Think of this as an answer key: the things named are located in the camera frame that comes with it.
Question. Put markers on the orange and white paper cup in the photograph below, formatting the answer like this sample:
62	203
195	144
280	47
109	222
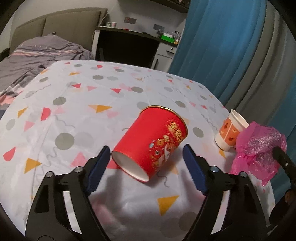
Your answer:
227	132

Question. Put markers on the pink plastic bag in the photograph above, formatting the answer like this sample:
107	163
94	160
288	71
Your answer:
254	148

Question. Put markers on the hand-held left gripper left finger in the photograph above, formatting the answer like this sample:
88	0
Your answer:
99	167

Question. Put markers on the white drawer cabinet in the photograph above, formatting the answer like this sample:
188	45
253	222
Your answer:
165	52

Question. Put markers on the patterned white tablecloth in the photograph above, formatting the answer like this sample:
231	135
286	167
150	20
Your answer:
69	104

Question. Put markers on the red paper cup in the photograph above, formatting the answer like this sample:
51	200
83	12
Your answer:
150	139

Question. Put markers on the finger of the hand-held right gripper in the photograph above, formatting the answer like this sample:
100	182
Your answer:
285	163

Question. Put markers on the blue and grey curtain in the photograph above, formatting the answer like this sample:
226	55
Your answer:
219	46

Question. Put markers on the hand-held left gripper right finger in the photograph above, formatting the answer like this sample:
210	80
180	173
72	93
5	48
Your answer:
194	171

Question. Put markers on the dark wall shelf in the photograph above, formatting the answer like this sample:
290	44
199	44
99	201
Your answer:
178	2

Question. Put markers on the dark desk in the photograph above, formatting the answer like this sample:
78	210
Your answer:
127	30

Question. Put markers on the grey striped blanket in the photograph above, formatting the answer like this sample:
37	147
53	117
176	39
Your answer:
41	51

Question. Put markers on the green box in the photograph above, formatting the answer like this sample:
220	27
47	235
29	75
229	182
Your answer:
167	38

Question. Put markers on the grey padded headboard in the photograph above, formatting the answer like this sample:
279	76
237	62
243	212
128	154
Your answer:
69	23

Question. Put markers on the grey wall socket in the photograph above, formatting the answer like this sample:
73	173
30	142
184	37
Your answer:
130	20
159	27

